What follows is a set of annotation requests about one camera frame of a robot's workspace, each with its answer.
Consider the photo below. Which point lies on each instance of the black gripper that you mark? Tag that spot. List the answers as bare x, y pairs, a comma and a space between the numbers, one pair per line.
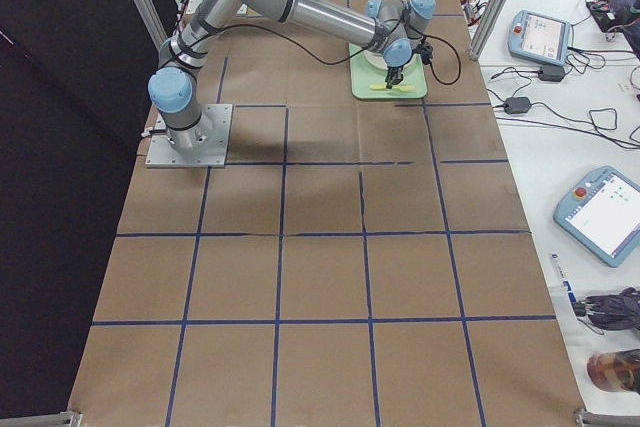
394, 71

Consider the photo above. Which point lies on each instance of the yellow plastic fork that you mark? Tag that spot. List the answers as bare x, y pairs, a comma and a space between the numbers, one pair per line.
404, 88

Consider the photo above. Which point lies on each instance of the white round plate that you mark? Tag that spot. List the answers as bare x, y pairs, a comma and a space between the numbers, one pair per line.
376, 61

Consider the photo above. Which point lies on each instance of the light green plastic tray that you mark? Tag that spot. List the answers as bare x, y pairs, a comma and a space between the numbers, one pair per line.
363, 75

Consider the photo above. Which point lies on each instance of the black power adapter lower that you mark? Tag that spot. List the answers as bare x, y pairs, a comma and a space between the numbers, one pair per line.
517, 105

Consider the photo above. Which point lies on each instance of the black power adapter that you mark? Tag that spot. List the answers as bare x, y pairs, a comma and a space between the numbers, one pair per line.
517, 105
551, 73

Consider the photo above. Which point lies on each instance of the blue teach pendant far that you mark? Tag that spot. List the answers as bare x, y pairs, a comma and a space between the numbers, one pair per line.
539, 38

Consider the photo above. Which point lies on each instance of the blue teach pendant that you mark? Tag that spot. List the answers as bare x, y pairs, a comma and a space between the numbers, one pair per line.
601, 212
539, 38

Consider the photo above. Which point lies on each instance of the black power adapter upper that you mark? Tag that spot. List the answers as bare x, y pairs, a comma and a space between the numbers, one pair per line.
551, 73

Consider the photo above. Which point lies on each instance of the blue teach pendant near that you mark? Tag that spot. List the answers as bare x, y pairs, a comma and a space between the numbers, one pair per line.
601, 212

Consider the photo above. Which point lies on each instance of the aluminium frame post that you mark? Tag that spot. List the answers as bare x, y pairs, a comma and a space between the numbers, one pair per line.
495, 2

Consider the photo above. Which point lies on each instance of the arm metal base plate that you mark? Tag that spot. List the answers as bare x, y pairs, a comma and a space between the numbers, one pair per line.
205, 145

